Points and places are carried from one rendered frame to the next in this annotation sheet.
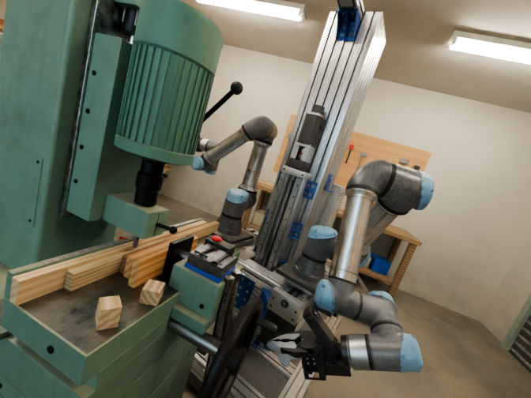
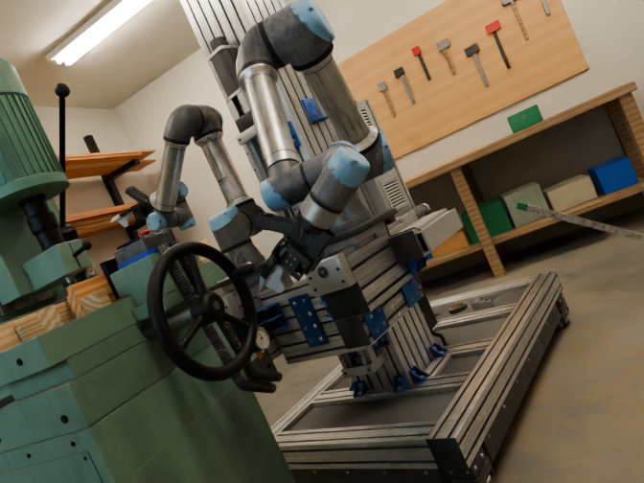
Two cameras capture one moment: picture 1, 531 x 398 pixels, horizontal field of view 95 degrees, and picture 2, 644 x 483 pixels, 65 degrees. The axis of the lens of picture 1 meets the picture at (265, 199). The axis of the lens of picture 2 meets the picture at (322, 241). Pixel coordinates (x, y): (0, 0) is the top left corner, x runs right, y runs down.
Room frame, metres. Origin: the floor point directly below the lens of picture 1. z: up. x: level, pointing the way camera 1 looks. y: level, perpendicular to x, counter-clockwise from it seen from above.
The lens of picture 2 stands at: (-0.45, -0.51, 0.89)
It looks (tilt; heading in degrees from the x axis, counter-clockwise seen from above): 3 degrees down; 12
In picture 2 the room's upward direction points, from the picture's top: 24 degrees counter-clockwise
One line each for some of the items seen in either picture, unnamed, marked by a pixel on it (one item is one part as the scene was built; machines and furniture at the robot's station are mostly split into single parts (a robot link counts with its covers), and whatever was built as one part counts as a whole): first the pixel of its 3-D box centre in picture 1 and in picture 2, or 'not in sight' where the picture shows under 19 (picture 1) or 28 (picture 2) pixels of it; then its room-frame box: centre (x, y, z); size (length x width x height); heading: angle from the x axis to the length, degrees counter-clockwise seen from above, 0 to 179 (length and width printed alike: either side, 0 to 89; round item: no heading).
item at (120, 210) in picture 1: (135, 216); (58, 267); (0.59, 0.31, 1.03); 0.14 x 0.07 x 0.09; 74
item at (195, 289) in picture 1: (206, 279); (159, 275); (0.60, 0.08, 0.91); 0.15 x 0.14 x 0.09; 164
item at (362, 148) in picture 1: (345, 162); (429, 79); (3.64, -0.95, 1.50); 2.00 x 0.04 x 0.90; 77
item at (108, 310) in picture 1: (108, 312); (50, 318); (0.39, 0.21, 0.92); 0.04 x 0.03 x 0.04; 41
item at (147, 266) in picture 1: (168, 257); (116, 285); (0.61, 0.20, 0.94); 0.23 x 0.02 x 0.07; 164
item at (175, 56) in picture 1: (169, 91); (1, 136); (0.59, 0.29, 1.35); 0.18 x 0.18 x 0.31
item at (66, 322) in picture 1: (177, 281); (143, 303); (0.62, 0.17, 0.87); 0.61 x 0.30 x 0.06; 164
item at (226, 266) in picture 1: (215, 255); (148, 244); (0.60, 0.08, 0.99); 0.13 x 0.11 x 0.06; 164
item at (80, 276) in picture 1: (169, 243); (128, 287); (0.72, 0.25, 0.92); 0.60 x 0.02 x 0.04; 164
